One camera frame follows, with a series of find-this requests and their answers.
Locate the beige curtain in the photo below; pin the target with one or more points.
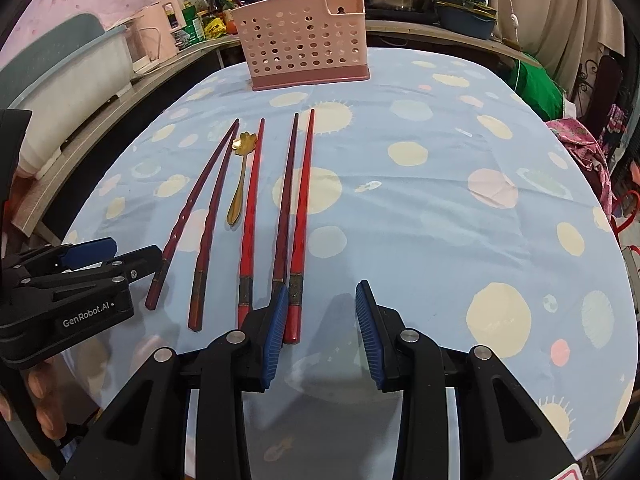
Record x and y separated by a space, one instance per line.
550 10

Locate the white dish drainer box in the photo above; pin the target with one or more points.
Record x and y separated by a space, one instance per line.
60 85

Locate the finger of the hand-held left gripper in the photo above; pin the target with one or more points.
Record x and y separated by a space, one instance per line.
90 252
140 262

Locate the yellow snack packet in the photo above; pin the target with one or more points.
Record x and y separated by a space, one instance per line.
214 27

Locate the blue planter basin with greens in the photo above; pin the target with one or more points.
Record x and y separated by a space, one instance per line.
465 25

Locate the pink perforated utensil basket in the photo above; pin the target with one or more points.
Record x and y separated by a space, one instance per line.
300 60

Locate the bright red chopstick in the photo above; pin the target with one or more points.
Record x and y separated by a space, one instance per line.
301 230
247 250

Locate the person's left hand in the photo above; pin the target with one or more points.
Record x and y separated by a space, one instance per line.
47 400

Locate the pink patterned cloth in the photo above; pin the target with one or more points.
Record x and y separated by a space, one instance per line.
585 145

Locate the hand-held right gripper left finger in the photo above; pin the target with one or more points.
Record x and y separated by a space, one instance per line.
275 340

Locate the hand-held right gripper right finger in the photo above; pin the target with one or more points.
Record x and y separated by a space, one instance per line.
370 340

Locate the gold flower-shaped spoon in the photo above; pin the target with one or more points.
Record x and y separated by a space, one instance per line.
245 143

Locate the red tomato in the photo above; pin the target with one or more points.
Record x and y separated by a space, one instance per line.
230 26

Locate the green bag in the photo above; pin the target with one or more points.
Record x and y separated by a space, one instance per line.
535 90

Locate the dark ornate chair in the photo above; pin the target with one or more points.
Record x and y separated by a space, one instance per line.
605 90

